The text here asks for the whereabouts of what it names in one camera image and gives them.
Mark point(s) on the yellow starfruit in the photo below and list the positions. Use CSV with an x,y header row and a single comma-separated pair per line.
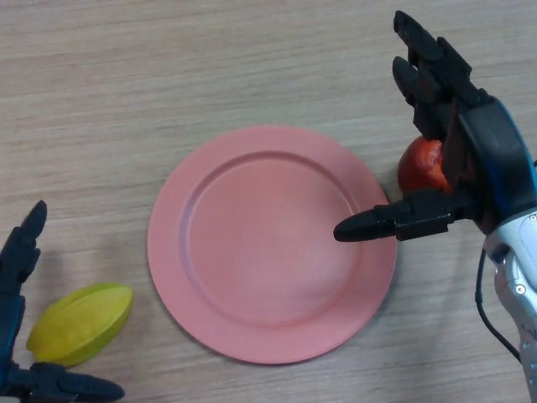
x,y
84,323

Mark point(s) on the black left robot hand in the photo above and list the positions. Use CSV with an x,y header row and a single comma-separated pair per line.
x,y
17,294

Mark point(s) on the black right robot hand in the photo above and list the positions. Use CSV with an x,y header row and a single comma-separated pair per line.
x,y
491,147

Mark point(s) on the red apple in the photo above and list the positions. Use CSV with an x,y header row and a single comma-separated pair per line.
x,y
419,168

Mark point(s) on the pink round plate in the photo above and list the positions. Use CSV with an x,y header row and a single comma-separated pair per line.
x,y
268,252

